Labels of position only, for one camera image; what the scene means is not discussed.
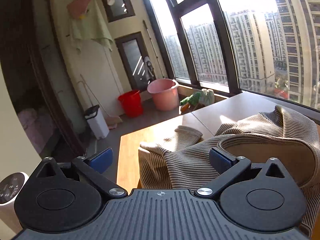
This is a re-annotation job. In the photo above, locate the grey hanging rag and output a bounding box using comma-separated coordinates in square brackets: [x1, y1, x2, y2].
[144, 56, 155, 82]

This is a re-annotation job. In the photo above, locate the green plush toy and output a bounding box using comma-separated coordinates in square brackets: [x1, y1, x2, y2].
[180, 89, 215, 113]

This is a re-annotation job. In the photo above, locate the red plastic bucket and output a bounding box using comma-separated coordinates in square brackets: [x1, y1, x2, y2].
[118, 89, 143, 118]

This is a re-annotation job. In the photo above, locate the green hanging towel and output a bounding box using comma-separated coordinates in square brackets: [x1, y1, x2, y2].
[69, 0, 113, 54]

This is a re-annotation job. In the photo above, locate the beige striped knit sweater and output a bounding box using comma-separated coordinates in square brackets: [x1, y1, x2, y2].
[138, 105, 319, 235]

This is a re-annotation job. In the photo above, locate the pink plastic basin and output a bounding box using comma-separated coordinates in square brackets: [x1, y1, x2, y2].
[147, 79, 180, 111]

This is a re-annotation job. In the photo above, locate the white cylindrical air purifier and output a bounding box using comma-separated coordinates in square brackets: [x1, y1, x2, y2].
[0, 172, 29, 233]

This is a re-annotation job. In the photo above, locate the white trash bin black lid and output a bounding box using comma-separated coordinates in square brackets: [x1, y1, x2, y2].
[84, 105, 109, 140]

